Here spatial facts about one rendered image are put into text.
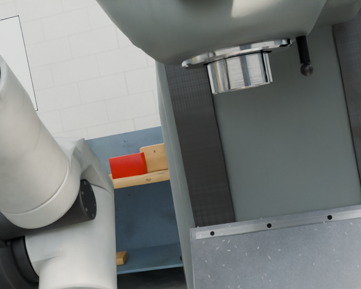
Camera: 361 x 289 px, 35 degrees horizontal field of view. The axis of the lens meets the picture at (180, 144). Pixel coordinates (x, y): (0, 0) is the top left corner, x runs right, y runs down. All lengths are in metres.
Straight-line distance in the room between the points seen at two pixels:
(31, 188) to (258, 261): 0.47
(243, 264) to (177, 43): 0.49
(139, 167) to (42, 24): 1.64
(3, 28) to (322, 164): 4.72
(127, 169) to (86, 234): 3.84
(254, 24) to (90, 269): 0.23
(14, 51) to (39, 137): 4.92
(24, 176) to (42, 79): 4.80
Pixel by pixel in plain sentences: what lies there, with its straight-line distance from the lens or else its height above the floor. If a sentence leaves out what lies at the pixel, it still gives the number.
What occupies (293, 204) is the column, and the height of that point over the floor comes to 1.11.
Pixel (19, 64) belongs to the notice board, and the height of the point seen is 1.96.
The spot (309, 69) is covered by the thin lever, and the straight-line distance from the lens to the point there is 0.45.
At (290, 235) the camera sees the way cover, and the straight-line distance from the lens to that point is 0.83.
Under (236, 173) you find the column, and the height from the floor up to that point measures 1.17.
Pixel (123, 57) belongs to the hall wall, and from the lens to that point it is 4.92.
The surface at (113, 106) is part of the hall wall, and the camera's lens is 4.94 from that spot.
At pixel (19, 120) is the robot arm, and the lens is 0.38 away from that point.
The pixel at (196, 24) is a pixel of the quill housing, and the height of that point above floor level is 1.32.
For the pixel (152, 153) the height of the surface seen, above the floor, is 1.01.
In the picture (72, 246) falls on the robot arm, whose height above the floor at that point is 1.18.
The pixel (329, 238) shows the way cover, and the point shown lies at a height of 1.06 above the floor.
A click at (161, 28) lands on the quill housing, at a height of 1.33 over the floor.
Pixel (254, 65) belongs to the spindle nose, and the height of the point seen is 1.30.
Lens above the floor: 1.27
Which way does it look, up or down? 3 degrees down
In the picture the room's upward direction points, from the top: 11 degrees counter-clockwise
